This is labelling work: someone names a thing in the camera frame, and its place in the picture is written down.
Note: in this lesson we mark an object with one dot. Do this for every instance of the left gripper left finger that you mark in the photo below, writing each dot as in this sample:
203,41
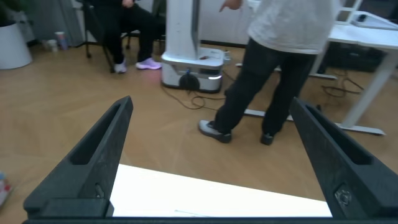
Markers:
87,165

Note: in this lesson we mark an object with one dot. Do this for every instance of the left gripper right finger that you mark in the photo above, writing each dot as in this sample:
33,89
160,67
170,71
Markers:
348,174

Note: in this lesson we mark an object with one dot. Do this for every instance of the person in white t-shirt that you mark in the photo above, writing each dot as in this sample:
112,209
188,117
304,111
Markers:
280,77

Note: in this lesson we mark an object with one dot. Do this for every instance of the small white drink cup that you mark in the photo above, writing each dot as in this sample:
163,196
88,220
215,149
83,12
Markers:
53,46

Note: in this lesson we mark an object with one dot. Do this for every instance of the black office chair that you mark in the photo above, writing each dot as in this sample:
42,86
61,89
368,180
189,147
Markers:
87,37

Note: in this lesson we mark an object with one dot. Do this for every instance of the pink drink cup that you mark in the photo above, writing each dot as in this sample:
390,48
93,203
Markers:
61,40

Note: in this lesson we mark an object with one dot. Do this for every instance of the seated person in black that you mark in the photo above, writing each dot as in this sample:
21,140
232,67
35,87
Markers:
118,31

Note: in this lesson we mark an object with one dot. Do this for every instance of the white standing desk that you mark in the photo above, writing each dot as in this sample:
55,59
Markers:
367,37

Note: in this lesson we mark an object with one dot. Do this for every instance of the green plant in white pot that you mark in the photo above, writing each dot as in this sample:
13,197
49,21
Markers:
12,46

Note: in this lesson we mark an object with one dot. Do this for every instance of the white humanoid robot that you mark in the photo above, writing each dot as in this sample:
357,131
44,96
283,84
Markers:
186,31

